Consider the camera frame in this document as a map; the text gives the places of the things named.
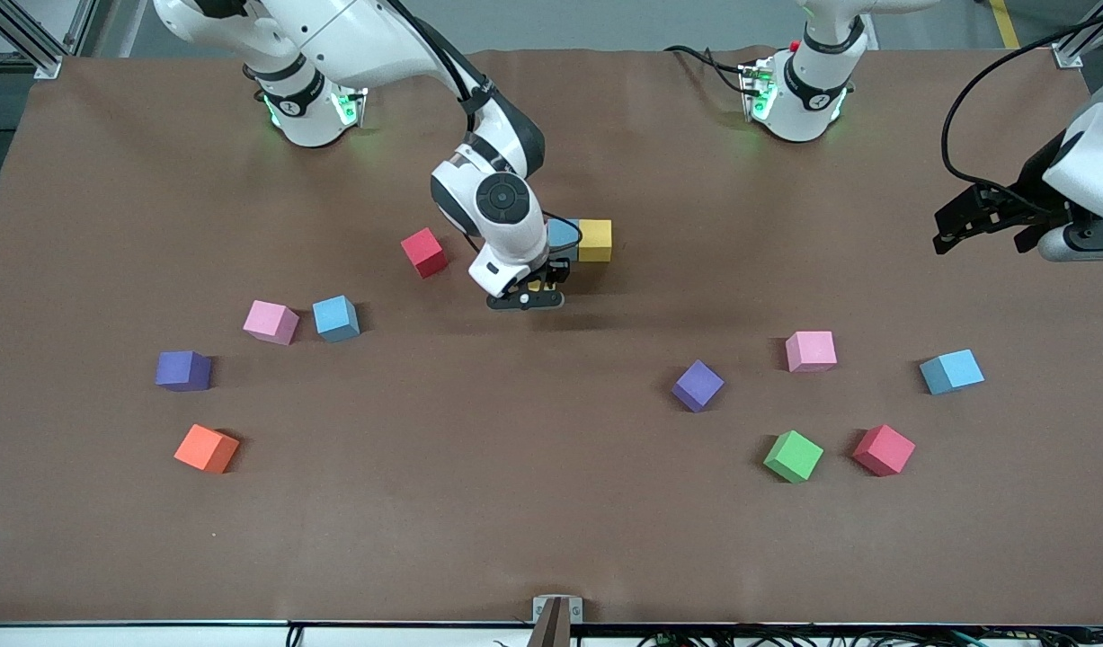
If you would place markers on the purple foam cube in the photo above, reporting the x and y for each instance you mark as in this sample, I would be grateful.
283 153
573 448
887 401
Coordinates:
181 369
698 384

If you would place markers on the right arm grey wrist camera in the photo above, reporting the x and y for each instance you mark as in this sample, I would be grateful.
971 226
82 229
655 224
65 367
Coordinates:
524 301

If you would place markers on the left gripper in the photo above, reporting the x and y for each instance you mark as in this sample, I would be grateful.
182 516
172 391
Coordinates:
1029 190

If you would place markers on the brown table cover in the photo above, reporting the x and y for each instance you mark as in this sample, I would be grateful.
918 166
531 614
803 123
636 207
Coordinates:
551 539

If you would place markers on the pink foam cube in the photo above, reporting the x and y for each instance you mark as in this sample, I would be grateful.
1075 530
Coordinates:
270 321
811 350

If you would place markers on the green foam cube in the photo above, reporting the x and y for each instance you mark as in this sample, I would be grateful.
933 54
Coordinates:
793 456

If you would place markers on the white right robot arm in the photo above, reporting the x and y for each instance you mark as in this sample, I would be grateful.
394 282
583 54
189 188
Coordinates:
335 36

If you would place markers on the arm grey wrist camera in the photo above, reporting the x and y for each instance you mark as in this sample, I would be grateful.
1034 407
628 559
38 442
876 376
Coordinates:
1054 247
524 301

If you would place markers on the orange foam cube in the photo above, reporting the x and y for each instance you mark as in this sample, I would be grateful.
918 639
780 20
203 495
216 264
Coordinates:
205 447

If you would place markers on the aluminium frame post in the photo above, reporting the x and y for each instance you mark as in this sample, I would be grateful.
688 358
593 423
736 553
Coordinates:
46 63
1068 56

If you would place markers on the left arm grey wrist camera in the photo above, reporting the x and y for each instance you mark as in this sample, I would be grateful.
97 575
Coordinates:
1054 247

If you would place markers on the red foam cube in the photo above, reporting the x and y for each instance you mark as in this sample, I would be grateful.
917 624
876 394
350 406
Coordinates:
884 449
422 252

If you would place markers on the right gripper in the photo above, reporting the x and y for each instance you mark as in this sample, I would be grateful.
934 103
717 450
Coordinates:
560 273

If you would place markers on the yellow foam cube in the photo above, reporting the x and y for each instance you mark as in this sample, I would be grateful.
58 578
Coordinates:
594 239
538 286

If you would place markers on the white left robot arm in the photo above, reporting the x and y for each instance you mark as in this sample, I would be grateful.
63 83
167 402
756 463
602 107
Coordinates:
807 108

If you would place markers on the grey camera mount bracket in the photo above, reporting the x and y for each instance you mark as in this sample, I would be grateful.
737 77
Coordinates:
557 620

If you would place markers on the blue foam cube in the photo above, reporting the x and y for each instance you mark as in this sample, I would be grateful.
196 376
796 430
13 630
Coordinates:
567 232
954 369
335 318

